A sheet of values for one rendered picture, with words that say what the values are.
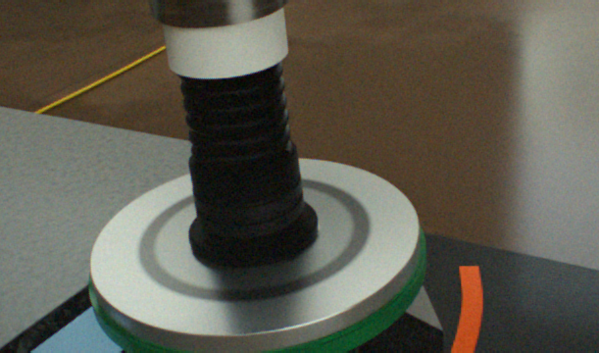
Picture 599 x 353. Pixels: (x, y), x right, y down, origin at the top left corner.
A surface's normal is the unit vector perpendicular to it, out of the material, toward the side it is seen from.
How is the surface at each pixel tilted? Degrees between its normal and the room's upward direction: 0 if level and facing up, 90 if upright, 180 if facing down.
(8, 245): 0
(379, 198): 0
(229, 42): 90
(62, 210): 0
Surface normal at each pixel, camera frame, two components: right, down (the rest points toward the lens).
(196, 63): -0.39, 0.46
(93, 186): -0.10, -0.88
